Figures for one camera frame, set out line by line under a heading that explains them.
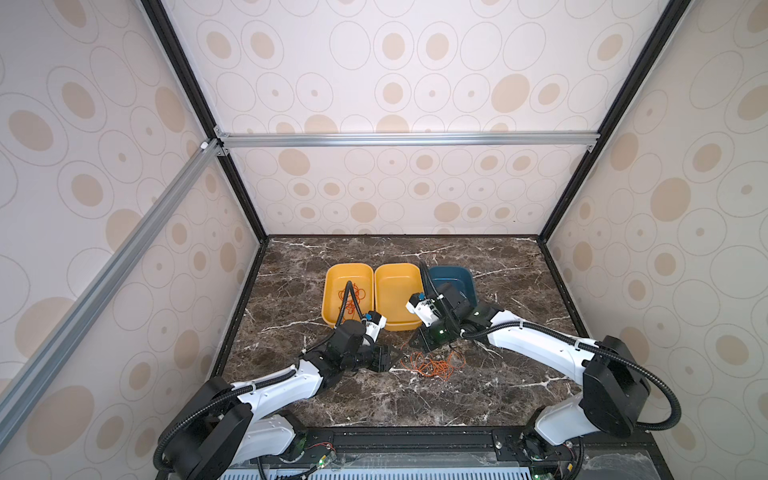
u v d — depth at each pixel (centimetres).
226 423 41
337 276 105
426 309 74
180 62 75
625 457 73
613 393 42
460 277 103
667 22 69
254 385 47
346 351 65
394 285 102
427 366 87
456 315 64
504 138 175
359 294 102
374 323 76
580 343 46
